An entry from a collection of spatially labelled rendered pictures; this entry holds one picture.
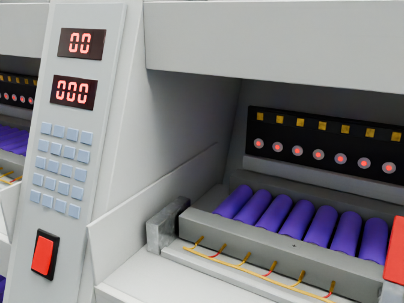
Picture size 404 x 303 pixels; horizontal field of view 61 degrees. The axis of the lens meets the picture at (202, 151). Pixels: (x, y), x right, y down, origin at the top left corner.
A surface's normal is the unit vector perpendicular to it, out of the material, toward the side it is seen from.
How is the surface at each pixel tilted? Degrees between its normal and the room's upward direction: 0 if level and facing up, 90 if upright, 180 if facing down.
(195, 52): 111
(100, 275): 90
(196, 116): 90
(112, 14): 90
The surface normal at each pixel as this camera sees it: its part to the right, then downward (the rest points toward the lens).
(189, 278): 0.01, -0.93
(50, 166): -0.45, -0.04
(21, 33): -0.49, 0.32
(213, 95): 0.87, 0.18
